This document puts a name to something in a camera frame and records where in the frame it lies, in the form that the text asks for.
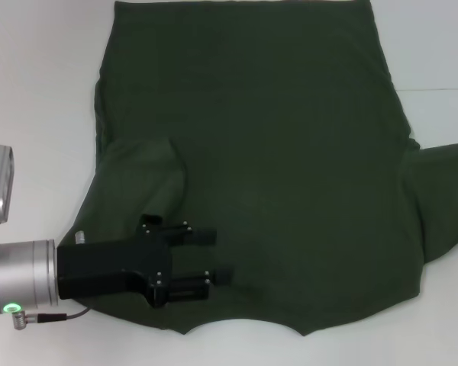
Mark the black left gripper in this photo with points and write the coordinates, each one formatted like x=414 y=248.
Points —
x=110 y=268

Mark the dark green shirt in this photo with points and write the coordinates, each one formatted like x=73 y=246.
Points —
x=271 y=133

